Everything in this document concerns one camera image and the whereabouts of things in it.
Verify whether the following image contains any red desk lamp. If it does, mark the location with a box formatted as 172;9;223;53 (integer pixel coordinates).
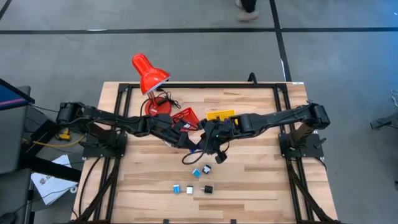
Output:
132;53;172;116

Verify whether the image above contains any yellow plastic basket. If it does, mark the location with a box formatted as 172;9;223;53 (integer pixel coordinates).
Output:
206;109;238;123

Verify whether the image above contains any grey floor object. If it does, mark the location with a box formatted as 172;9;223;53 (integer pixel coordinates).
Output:
369;111;398;131

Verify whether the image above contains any red plastic basket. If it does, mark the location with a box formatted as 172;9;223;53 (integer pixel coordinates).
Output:
171;107;200;132

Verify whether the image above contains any black floor stand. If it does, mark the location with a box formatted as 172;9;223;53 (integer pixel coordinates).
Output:
18;119;83;183

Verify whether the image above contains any grey cabinet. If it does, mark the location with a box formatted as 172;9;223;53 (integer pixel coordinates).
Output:
0;85;32;175

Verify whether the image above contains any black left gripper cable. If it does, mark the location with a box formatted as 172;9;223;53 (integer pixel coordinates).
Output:
139;96;156;116

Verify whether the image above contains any blue screen monitor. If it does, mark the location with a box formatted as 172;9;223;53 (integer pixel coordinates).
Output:
0;77;35;112

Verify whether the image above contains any black lamp cable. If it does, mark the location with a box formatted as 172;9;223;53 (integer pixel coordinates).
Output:
155;89;182;110

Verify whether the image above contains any black aluminium table frame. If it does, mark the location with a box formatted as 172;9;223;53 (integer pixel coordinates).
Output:
70;81;343;224

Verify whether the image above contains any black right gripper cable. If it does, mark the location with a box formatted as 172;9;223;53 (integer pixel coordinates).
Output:
182;149;205;166

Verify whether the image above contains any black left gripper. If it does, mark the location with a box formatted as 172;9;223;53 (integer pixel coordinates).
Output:
155;114;200;153

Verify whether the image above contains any white paper sheet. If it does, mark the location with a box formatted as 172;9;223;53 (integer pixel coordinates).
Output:
30;154;78;206

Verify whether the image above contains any person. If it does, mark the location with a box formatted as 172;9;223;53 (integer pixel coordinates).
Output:
234;0;261;22

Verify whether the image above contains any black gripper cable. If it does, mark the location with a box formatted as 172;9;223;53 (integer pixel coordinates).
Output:
139;96;156;116
182;149;205;166

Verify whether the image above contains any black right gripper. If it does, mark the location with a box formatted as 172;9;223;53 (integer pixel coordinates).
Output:
189;119;234;165

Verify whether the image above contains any yellow cable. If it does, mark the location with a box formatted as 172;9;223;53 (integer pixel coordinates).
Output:
32;129;86;149

